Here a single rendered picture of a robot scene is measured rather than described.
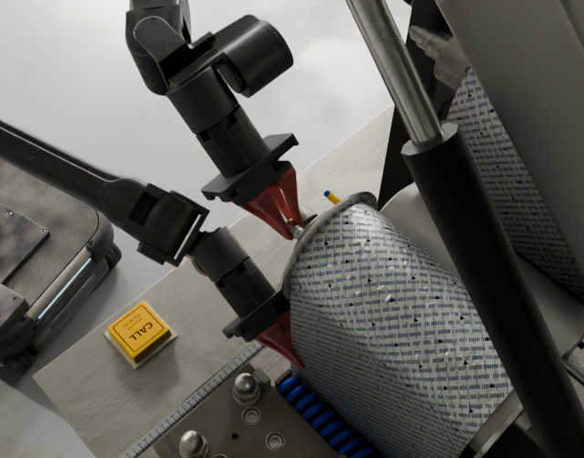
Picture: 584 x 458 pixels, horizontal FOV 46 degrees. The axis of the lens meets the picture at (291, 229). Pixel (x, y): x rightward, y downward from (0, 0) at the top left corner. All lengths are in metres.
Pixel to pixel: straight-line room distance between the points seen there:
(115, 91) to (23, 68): 0.40
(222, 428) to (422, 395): 0.32
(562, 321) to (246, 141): 0.38
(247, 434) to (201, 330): 0.26
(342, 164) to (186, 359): 0.46
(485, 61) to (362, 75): 2.59
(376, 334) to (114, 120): 2.08
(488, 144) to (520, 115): 0.61
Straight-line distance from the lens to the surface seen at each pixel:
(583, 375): 0.82
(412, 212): 0.81
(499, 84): 0.16
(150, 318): 1.10
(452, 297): 0.67
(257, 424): 0.90
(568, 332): 0.78
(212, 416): 0.91
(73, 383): 1.11
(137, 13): 0.76
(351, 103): 2.64
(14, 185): 2.24
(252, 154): 0.71
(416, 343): 0.66
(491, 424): 0.66
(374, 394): 0.77
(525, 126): 0.16
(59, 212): 2.13
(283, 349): 0.86
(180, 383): 1.07
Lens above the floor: 1.89
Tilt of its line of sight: 56 degrees down
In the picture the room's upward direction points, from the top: straight up
